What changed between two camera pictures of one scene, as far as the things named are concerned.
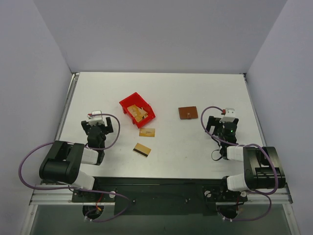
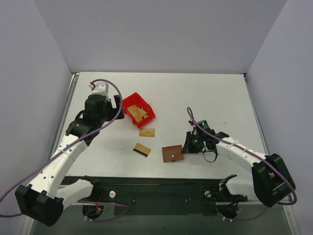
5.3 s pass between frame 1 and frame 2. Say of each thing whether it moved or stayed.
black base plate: stayed
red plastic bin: stayed
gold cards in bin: stayed
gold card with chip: stayed
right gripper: moved
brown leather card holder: moved
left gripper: moved
